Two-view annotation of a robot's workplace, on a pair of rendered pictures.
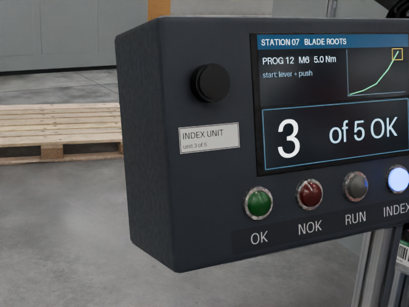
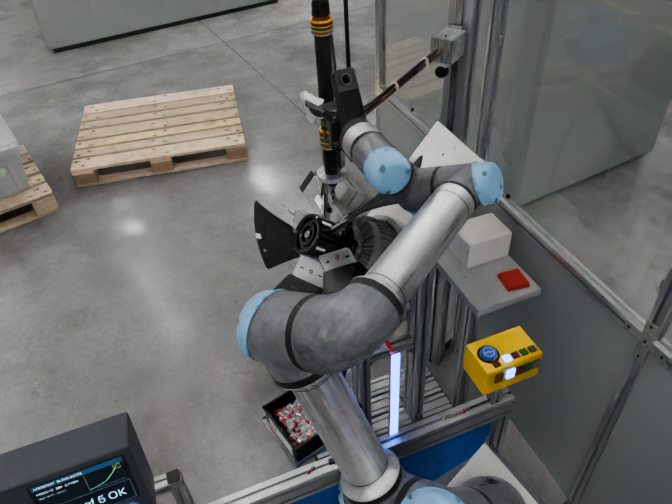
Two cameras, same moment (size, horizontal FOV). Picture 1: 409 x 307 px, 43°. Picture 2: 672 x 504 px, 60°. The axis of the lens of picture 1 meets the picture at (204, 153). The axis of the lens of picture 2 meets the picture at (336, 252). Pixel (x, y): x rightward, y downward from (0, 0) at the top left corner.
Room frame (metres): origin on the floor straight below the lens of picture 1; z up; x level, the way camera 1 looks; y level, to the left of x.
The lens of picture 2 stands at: (-0.03, -0.69, 2.21)
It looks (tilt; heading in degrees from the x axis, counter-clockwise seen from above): 41 degrees down; 9
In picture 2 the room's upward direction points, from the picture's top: 4 degrees counter-clockwise
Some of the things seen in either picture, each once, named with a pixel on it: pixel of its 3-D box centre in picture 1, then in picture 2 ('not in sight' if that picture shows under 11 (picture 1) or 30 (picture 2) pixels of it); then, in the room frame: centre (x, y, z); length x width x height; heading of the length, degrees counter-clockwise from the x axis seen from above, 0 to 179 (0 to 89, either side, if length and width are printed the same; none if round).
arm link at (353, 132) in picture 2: not in sight; (364, 142); (0.94, -0.61, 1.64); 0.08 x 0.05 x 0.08; 118
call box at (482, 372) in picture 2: not in sight; (501, 361); (0.93, -0.94, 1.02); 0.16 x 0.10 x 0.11; 118
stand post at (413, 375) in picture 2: not in sight; (417, 335); (1.39, -0.75, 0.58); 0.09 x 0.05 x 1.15; 28
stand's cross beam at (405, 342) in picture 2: not in sight; (388, 348); (1.33, -0.65, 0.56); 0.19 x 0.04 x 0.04; 118
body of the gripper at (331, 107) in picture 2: not in sight; (347, 127); (1.01, -0.57, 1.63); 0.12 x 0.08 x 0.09; 28
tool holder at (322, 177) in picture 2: not in sight; (332, 156); (1.12, -0.52, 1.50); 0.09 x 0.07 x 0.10; 153
